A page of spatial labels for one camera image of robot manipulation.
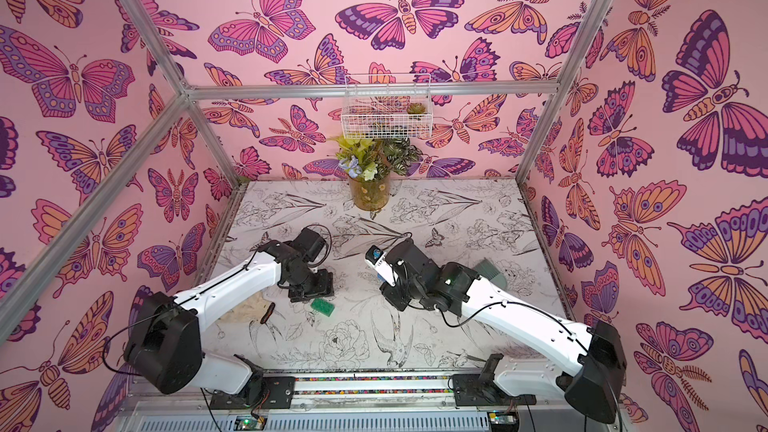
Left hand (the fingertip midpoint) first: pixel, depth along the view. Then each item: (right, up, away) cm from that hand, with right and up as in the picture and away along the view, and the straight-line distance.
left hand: (329, 292), depth 85 cm
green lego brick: (-2, -5, +3) cm, 6 cm away
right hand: (+17, +6, -10) cm, 21 cm away
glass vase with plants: (+10, +39, +15) cm, 43 cm away
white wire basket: (+17, +56, +11) cm, 60 cm away
